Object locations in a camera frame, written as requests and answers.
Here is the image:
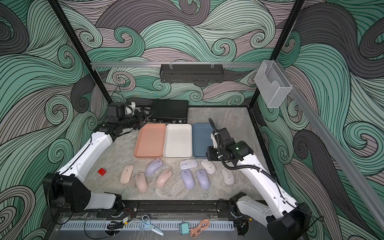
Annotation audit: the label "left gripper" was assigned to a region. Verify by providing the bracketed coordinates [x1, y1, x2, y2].
[118, 108, 154, 131]

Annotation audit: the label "white mouse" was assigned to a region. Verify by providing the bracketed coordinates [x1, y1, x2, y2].
[201, 159, 217, 175]
[180, 159, 198, 170]
[221, 168, 235, 185]

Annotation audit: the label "purple mouse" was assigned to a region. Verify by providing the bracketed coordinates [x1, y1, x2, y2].
[196, 170, 210, 190]
[146, 159, 163, 176]
[181, 169, 195, 190]

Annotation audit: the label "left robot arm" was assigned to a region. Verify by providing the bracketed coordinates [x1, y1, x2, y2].
[43, 108, 149, 218]

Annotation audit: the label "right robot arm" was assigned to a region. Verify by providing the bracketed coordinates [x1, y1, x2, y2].
[207, 128, 313, 240]

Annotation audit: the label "blue storage tray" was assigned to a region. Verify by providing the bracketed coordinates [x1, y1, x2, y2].
[192, 123, 214, 159]

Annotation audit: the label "pink storage tray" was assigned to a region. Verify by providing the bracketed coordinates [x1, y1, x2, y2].
[134, 124, 166, 159]

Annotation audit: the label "white storage tray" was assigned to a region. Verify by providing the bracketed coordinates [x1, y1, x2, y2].
[163, 124, 193, 160]

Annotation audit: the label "black case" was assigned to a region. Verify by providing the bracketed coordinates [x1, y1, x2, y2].
[149, 100, 189, 124]

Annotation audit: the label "flat white mouse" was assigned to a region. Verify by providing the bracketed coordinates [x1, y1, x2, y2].
[180, 159, 198, 170]

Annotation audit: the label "flat pink mouse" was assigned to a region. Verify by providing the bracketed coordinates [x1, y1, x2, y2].
[120, 165, 134, 185]

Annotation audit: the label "pink mouse right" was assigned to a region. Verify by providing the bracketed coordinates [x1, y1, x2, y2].
[155, 169, 173, 189]

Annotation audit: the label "red block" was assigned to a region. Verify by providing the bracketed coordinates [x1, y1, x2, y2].
[98, 168, 107, 176]

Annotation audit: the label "pink mouse middle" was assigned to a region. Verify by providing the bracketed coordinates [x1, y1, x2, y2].
[135, 172, 149, 193]

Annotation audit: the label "teal plug adapter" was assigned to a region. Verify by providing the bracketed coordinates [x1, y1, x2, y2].
[179, 223, 190, 235]

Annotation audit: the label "blue scissors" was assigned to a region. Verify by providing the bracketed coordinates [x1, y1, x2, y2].
[138, 215, 165, 236]

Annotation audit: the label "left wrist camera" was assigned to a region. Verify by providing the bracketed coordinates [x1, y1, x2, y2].
[108, 102, 136, 118]

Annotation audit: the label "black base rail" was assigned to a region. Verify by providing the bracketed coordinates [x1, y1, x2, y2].
[56, 199, 298, 216]

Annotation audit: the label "black wall shelf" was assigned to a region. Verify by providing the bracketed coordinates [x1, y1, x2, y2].
[160, 64, 224, 84]

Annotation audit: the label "perforated cable duct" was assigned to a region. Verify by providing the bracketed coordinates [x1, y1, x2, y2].
[59, 220, 235, 232]

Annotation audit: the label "clear wall holder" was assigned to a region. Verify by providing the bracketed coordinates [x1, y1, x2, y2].
[254, 61, 292, 109]

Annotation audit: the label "orange coiled cable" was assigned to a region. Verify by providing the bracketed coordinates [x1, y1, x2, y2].
[189, 218, 211, 239]

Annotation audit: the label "black cable bundle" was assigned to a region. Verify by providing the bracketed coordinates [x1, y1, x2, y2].
[106, 219, 128, 231]

